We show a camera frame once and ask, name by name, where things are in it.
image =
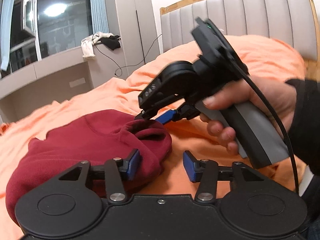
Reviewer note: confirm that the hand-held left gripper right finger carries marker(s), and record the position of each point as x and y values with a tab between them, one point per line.
188	167

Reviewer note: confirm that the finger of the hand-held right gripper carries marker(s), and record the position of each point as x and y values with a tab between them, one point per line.
146	115
166	116

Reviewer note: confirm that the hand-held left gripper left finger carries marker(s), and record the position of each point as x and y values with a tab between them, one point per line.
134	163

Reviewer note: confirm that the dark red sweater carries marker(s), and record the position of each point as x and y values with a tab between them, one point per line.
82	142

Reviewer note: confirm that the person's right forearm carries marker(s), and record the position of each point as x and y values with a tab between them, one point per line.
307	120

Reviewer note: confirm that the person's right hand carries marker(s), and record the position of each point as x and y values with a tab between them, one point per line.
267	97

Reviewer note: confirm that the orange bed blanket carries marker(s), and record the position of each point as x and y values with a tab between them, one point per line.
250	55

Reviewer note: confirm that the grey padded wooden headboard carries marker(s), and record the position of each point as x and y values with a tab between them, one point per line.
250	12

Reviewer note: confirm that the black cloth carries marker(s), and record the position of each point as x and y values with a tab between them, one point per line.
112	43

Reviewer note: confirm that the white cloth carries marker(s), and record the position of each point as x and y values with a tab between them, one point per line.
88	46

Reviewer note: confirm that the grey tall cabinet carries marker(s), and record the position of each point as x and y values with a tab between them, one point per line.
132	25

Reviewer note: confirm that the grey window ledge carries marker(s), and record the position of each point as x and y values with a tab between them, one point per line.
50	66

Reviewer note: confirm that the light blue curtain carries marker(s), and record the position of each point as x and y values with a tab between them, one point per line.
98	7
6	30

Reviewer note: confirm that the large window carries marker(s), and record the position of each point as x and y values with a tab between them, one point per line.
60	22

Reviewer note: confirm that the person's dark clothing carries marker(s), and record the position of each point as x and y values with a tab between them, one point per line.
312	210

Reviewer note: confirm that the white wall socket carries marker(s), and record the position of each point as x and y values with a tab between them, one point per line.
77	82

